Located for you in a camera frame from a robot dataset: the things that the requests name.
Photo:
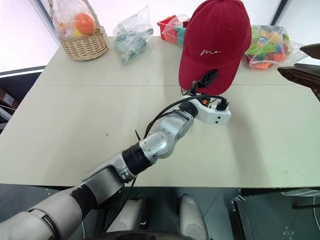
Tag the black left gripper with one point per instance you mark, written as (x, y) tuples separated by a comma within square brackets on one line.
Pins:
[(193, 90)]

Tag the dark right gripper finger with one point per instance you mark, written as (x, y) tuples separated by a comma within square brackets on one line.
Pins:
[(311, 51), (303, 77)]

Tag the red baseball cap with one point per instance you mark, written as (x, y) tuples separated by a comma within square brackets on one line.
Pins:
[(215, 45)]

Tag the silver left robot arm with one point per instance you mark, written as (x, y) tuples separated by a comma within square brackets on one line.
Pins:
[(155, 143)]

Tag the large bag of coloured blocks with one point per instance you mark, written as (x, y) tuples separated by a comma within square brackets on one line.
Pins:
[(271, 47)]

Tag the clear bag of coloured toys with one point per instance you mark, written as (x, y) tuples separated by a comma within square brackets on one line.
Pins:
[(176, 31)]

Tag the red plastic box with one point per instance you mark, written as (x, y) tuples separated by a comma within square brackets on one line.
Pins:
[(165, 27)]

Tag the clear bag of grey parts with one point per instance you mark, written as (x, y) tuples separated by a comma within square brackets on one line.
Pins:
[(131, 41)]

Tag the woven wicker basket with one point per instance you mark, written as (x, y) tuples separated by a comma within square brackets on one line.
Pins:
[(85, 46)]

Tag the orange toy fruit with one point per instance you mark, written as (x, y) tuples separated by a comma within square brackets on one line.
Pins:
[(85, 23)]

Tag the pale grey rounded robot leg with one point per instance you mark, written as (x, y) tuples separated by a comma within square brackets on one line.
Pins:
[(130, 215), (191, 217)]

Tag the clear bag of toy fruit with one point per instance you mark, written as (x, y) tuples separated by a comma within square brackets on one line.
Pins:
[(75, 17)]

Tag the brown cardboard box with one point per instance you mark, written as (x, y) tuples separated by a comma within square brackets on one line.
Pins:
[(7, 97)]

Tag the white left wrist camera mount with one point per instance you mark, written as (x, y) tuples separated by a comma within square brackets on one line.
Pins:
[(212, 116)]

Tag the black metal frame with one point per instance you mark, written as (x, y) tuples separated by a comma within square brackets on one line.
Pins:
[(275, 215)]

